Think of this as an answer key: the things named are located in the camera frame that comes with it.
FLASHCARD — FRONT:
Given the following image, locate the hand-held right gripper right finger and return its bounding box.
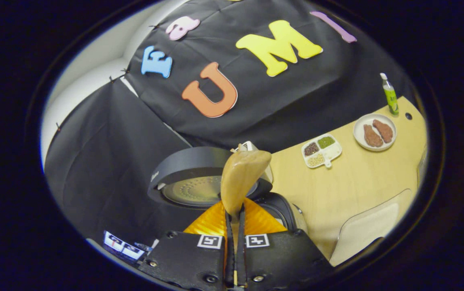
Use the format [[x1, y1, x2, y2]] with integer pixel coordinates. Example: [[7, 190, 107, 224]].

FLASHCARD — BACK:
[[237, 198, 335, 289]]

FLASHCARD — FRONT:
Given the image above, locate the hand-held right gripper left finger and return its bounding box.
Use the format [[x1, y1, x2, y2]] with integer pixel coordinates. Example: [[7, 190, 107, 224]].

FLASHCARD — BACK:
[[138, 201, 235, 289]]

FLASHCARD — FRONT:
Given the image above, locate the wooden spoon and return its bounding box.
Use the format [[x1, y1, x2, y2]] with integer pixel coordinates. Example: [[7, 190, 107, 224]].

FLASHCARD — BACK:
[[220, 150, 272, 259]]

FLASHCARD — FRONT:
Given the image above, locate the dark grey rice cooker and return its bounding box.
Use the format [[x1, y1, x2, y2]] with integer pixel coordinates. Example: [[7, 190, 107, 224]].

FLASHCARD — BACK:
[[148, 146, 308, 235]]

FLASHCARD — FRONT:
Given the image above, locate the clear plastic rice container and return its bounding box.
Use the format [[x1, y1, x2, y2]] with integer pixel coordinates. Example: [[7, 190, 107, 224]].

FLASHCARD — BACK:
[[329, 189, 415, 267]]

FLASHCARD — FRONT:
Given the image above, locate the computer monitor screen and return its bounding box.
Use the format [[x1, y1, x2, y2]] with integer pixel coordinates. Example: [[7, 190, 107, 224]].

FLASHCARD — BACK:
[[103, 230, 146, 261]]

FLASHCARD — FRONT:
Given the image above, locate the white divided bean dish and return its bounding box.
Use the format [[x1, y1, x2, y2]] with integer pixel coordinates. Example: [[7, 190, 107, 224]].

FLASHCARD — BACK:
[[301, 133, 342, 169]]

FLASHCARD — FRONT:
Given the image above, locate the white round plate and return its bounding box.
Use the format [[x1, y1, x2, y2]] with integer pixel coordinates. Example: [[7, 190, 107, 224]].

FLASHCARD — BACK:
[[353, 114, 397, 152]]

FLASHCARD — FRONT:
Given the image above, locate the black backdrop cloth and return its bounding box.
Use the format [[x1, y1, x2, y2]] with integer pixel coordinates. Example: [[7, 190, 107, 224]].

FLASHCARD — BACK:
[[44, 0, 418, 243]]

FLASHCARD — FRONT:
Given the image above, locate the green drink bottle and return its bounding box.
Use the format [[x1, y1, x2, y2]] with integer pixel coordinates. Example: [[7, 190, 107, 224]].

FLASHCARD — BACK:
[[380, 73, 399, 116]]

